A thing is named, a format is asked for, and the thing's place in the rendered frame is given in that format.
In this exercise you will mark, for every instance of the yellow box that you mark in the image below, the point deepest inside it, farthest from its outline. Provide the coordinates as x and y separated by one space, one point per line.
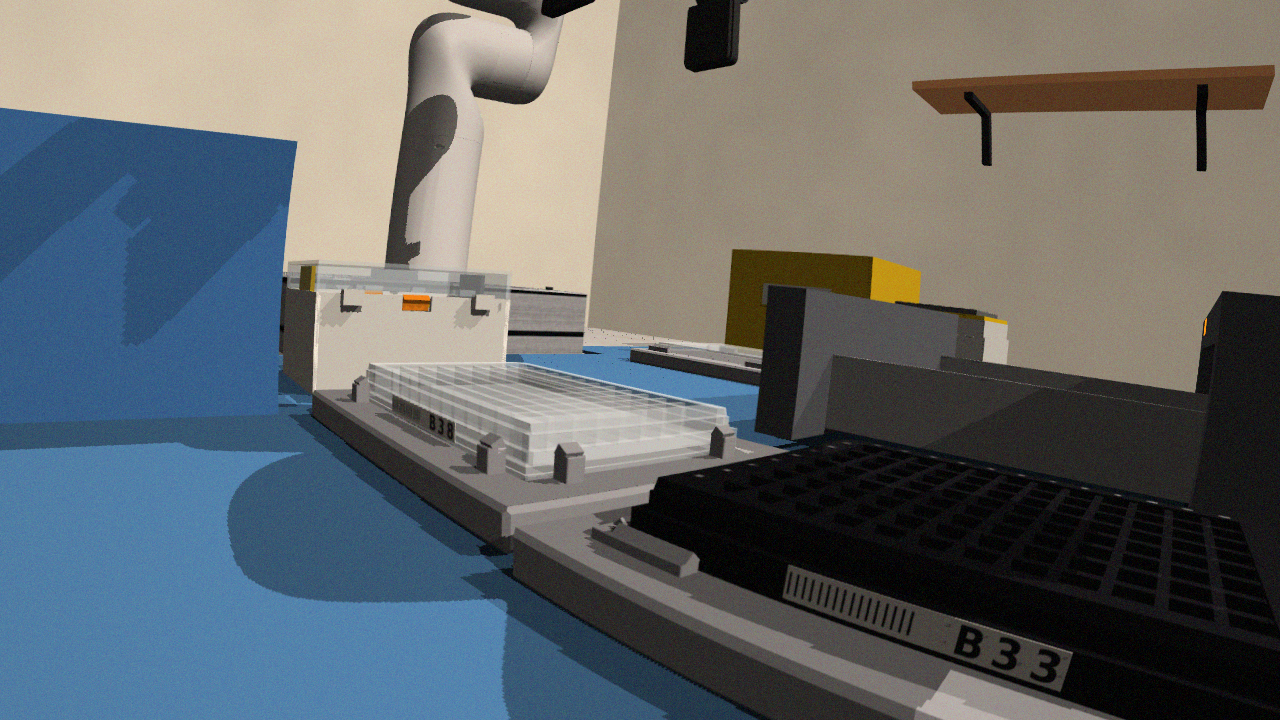
860 276

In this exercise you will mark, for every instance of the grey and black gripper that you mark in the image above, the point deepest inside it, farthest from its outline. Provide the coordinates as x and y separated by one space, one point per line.
712 32

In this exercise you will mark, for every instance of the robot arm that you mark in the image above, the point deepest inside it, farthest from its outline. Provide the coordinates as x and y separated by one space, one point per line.
451 54

